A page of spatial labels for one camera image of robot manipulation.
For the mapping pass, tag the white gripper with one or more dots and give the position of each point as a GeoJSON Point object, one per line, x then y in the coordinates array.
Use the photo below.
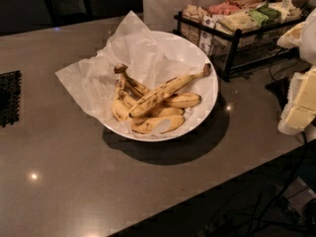
{"type": "Point", "coordinates": [309, 39]}

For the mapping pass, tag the long top banana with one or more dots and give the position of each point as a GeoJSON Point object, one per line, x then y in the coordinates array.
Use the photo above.
{"type": "Point", "coordinates": [164, 91]}

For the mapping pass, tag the white round bowl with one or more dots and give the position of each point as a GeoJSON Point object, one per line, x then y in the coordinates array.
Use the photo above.
{"type": "Point", "coordinates": [180, 57]}

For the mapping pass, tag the spotted banana right middle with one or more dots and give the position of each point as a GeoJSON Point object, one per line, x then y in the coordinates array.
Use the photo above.
{"type": "Point", "coordinates": [183, 100]}

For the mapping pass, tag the front bottom banana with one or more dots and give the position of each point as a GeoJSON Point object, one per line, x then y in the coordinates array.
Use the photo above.
{"type": "Point", "coordinates": [156, 125]}

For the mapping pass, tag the left banana bunch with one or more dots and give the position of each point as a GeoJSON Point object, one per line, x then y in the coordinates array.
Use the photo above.
{"type": "Point", "coordinates": [131, 89]}

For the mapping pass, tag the black power adapter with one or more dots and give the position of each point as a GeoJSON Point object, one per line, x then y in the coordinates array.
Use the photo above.
{"type": "Point", "coordinates": [279, 89]}

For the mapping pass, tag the green tea packets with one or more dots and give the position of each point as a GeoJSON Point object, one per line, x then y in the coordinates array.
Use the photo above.
{"type": "Point", "coordinates": [265, 15]}

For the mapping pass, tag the pink sweetener packets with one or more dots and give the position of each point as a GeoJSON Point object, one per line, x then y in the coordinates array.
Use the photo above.
{"type": "Point", "coordinates": [223, 9]}

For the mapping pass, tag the white paper liner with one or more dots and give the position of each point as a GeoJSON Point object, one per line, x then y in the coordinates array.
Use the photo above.
{"type": "Point", "coordinates": [91, 82]}

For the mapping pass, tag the dark chair background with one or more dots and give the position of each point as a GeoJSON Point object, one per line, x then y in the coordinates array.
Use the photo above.
{"type": "Point", "coordinates": [68, 12]}

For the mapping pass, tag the black table grate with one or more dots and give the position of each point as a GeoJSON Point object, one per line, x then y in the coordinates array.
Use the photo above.
{"type": "Point", "coordinates": [10, 91]}

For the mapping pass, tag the black wire condiment rack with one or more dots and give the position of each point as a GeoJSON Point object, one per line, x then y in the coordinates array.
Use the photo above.
{"type": "Point", "coordinates": [241, 61]}

